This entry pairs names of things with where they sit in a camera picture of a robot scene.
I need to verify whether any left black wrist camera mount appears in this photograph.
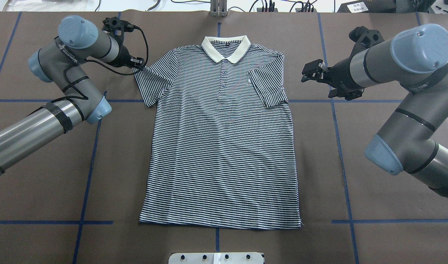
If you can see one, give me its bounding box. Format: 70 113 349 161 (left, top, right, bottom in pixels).
101 16 136 37

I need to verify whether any black box with label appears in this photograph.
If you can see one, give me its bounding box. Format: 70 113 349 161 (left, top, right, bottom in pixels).
336 0 396 13

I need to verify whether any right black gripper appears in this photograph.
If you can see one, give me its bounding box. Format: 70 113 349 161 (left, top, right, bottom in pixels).
301 59 364 101

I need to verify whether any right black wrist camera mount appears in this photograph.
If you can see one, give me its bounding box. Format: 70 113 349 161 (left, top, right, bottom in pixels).
348 26 384 50

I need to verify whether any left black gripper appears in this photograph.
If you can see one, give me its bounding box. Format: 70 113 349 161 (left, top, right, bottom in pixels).
112 45 144 69

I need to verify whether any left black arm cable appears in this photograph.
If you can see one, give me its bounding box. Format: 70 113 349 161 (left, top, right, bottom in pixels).
63 26 149 101

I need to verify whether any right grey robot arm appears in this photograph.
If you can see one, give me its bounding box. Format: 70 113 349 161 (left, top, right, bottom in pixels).
301 23 448 199

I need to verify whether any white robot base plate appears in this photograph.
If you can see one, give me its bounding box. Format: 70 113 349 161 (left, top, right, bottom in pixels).
168 252 265 264

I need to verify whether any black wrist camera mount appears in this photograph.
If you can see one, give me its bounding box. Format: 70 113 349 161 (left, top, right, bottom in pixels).
348 26 384 50
101 16 136 37

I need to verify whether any striped polo shirt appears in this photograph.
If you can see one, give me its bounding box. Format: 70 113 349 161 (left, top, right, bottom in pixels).
135 36 301 230

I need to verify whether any aluminium frame post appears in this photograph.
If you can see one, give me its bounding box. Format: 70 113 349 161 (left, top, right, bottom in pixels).
210 0 228 17

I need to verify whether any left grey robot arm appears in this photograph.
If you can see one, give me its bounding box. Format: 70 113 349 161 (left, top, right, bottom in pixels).
0 15 147 176

